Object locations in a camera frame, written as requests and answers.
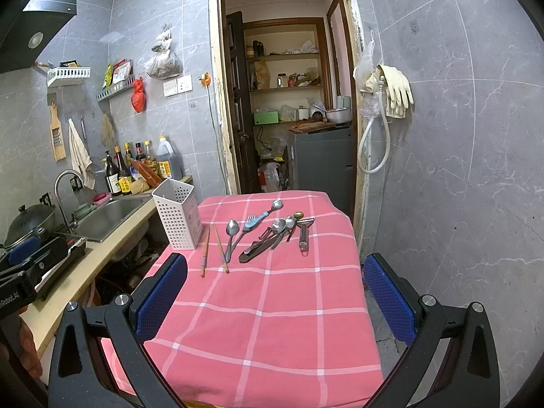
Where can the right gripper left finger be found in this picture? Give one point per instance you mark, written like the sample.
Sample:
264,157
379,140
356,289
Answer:
99,359

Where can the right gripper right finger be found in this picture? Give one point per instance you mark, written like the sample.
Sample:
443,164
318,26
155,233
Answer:
469,373

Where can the white perforated utensil holder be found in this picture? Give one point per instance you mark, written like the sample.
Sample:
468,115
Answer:
178,211

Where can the steel vegetable peeler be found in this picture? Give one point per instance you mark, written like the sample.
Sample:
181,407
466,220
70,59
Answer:
304,225

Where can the gold spoon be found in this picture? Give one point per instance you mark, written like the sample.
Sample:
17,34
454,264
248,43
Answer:
296,216

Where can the blue ceramic handled spoon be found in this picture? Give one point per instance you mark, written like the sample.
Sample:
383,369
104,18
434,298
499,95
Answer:
276,205

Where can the steel kitchen sink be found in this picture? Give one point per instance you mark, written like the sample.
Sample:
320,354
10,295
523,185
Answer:
100,223

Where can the person left hand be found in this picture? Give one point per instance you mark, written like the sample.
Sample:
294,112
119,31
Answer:
27,355

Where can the black wok with lid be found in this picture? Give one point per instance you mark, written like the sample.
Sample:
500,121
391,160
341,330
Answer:
37,221

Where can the chrome faucet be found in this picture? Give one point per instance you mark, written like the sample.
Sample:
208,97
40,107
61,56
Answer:
60,197

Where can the dark sauce bottle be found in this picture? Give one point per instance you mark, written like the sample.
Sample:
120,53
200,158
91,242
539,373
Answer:
112,174

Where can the hanging beige towel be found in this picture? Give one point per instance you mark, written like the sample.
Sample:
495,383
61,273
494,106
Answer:
80,159

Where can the wooden grater board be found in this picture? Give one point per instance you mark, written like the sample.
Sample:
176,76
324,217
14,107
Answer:
59,151

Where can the yellow label sauce bottle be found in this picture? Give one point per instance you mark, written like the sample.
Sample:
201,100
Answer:
124,177

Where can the large soy sauce jug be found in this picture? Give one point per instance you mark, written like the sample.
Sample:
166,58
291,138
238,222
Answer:
169,164

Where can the pink checked tablecloth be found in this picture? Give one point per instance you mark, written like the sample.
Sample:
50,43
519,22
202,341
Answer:
286,329

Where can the red plastic bag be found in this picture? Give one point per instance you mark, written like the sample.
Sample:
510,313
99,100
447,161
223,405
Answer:
138,98

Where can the black range hood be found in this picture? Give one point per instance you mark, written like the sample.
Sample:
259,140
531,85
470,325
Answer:
39,22

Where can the hanging bag of dried goods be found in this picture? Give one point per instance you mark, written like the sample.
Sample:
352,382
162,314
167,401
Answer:
164,63

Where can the grey cabinet appliance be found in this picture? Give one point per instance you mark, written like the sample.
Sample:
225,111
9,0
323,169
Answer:
324,161

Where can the metal pot on cabinet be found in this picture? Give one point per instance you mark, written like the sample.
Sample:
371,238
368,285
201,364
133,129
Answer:
339,115

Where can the cream rubber gloves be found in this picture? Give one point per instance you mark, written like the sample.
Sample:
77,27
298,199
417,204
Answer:
397,95

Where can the green box on shelf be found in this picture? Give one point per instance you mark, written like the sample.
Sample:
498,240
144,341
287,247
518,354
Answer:
266,118

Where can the white wall basket shelf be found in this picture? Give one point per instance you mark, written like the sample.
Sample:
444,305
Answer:
67,76

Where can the grey wall spice shelf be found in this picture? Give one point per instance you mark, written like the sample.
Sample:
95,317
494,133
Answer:
116,88

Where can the white wall switch plate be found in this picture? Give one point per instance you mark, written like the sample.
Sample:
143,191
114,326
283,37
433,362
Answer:
176,86

